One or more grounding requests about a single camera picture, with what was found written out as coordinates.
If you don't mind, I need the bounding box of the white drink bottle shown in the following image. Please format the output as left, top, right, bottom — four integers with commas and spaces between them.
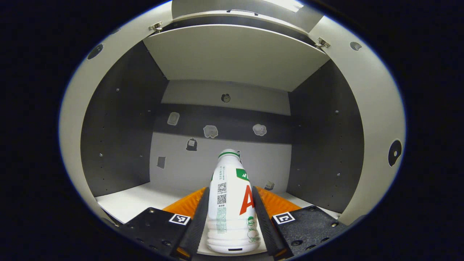
206, 149, 261, 254

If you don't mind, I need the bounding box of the white and grey cabinet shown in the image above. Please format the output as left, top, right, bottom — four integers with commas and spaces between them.
80, 9, 365, 254

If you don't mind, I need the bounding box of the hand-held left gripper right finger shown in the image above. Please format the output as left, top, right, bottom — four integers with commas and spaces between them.
252, 186, 348, 259

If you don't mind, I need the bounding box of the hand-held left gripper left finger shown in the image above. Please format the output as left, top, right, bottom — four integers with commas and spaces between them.
117, 187, 211, 259

